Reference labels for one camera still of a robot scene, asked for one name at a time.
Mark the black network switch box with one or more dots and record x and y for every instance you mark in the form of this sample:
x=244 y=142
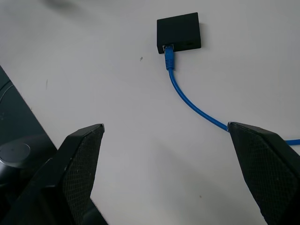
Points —
x=178 y=32

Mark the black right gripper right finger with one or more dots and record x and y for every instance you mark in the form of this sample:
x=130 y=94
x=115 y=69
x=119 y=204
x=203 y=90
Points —
x=264 y=168

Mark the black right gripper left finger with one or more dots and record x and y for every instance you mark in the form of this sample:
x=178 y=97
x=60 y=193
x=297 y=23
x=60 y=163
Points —
x=70 y=173

